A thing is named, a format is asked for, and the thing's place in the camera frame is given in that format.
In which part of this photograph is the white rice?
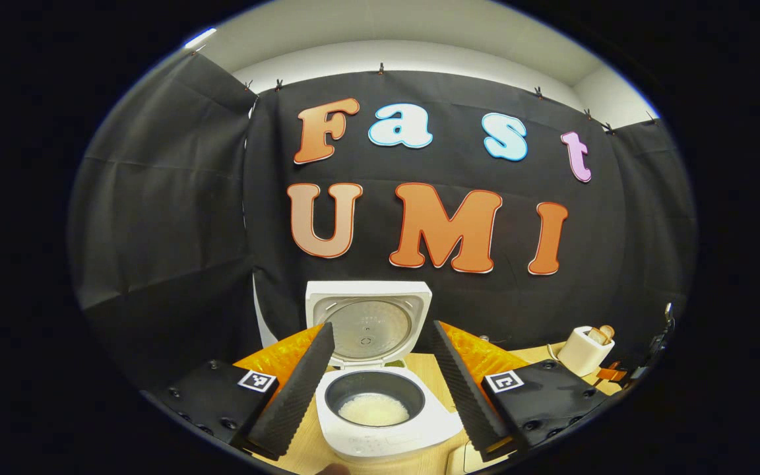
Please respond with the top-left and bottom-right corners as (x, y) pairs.
(338, 393), (410, 426)

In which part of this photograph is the white toaster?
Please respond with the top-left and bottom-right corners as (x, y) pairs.
(557, 325), (616, 377)

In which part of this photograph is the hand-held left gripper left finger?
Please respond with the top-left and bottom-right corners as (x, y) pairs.
(149, 322), (336, 461)

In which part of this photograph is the white rice cooker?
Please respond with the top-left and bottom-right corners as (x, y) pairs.
(305, 280), (465, 462)

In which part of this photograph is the row of black cloth clips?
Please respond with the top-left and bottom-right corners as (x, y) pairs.
(243, 63), (658, 135)

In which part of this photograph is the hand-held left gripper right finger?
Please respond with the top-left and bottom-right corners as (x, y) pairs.
(431, 320), (608, 462)

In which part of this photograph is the black backdrop cloth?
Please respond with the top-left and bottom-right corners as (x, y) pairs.
(69, 51), (697, 396)

